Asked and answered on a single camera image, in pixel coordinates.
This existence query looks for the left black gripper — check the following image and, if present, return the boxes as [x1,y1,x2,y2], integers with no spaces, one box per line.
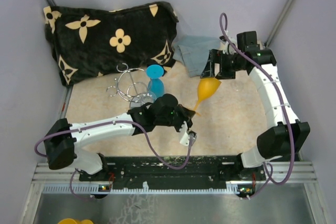
[156,104,196,135]

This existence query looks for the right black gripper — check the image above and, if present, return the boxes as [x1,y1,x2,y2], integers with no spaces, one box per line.
[199,49,245,80]

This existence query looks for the orange wine glass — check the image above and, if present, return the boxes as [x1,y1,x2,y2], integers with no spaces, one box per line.
[192,77,222,116]

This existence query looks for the clear champagne glass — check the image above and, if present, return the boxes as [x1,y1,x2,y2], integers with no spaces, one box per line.
[230,80,245,91]

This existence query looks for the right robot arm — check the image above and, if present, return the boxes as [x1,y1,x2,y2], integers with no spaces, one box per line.
[201,31,310,180]

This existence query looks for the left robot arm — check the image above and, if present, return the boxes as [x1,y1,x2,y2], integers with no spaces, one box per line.
[43,93,197,180]

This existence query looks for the blue wine glass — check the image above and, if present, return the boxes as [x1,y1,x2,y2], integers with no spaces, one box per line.
[146,65,165,98]

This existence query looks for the chrome wine glass rack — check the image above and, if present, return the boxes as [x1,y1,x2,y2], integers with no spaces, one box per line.
[106,63,150,109]

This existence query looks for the blue denim cloth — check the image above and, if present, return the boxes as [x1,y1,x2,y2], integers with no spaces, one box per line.
[173,35,221,78]

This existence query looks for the black floral blanket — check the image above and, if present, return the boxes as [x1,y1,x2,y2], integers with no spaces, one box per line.
[43,2,179,87]

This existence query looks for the yellow object at bottom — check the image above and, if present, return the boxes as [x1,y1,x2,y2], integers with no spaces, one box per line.
[58,218,93,224]

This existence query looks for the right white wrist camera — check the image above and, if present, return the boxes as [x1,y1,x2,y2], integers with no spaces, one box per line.
[219,36,236,55]

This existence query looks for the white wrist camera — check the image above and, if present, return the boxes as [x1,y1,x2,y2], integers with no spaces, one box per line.
[219,36,236,55]
[178,129,197,146]

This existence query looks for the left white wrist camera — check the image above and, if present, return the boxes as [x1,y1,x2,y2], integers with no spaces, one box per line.
[178,129,197,146]

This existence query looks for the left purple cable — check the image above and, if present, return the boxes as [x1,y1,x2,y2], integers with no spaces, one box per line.
[34,120,196,201]

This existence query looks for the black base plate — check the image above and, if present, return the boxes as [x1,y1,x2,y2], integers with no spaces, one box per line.
[79,155,266,190]

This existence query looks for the right corner aluminium post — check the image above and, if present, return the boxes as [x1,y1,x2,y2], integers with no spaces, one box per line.
[264,0,296,48]

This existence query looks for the aluminium rail frame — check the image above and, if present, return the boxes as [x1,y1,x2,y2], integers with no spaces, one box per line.
[22,156,331,223]

